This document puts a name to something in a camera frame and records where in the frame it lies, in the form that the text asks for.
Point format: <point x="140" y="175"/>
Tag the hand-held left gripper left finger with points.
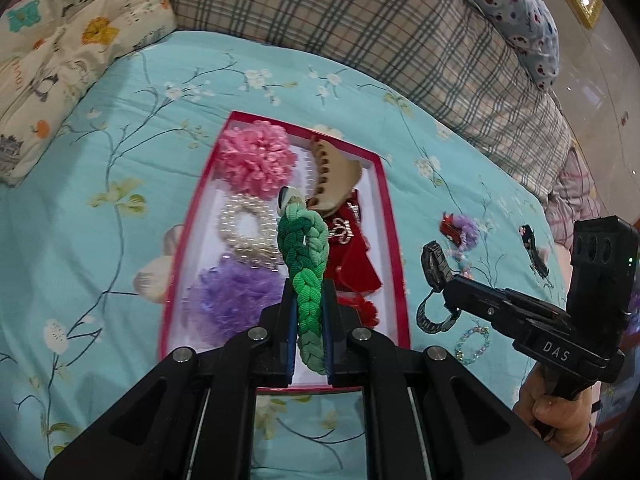
<point x="288" y="350"/>

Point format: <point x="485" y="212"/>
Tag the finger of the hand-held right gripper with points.
<point x="480" y="302"/>

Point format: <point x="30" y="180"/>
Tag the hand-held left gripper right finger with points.
<point x="327" y="350"/>

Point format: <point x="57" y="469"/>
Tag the red flower hair clip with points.
<point x="362" y="310"/>

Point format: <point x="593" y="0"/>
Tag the black digital wristwatch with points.
<point x="436" y="262"/>

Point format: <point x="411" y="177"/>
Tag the purple ruffled scrunchie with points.
<point x="225" y="295"/>

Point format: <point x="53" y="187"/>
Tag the red velvet bow clip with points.
<point x="355" y="260"/>

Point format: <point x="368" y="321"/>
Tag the red shallow tray box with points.
<point x="375" y="200"/>

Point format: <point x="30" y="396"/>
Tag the beige hair claw clip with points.
<point x="337" y="180"/>

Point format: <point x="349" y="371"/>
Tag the pink ruffled scrunchie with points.
<point x="255" y="160"/>

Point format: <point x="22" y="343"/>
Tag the person's right forearm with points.
<point x="585" y="455"/>

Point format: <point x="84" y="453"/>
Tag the person's right hand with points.
<point x="555" y="412"/>

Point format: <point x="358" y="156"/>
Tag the small black hair clip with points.
<point x="537" y="260"/>

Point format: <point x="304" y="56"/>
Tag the pink plaid blanket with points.
<point x="575" y="190"/>

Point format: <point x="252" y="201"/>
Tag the teal floral bedsheet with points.
<point x="100" y="260"/>

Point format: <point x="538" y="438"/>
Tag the blue spotted pillow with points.
<point x="505" y="10"/>

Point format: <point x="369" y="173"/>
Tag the plaid pillow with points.
<point x="350" y="25"/>

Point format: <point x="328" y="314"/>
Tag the cartoon print pillow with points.
<point x="65" y="50"/>

